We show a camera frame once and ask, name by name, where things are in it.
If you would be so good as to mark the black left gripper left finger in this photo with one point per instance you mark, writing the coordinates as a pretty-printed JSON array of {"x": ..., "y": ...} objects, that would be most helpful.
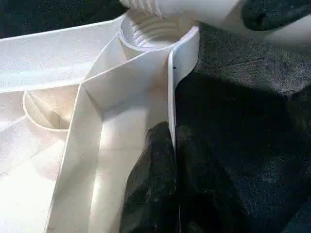
[{"x": 150, "y": 194}]

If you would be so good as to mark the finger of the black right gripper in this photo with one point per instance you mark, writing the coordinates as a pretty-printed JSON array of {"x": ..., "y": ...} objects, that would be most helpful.
[{"x": 272, "y": 12}]

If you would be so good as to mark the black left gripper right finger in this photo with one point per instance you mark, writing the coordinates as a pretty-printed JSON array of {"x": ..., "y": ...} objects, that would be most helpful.
[{"x": 201, "y": 194}]

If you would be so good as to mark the white plastic table leg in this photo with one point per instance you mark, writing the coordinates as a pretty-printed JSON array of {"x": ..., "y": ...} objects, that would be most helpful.
[{"x": 206, "y": 12}]

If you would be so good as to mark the white plastic table top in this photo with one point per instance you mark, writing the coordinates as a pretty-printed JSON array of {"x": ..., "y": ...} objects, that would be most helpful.
[{"x": 73, "y": 60}]

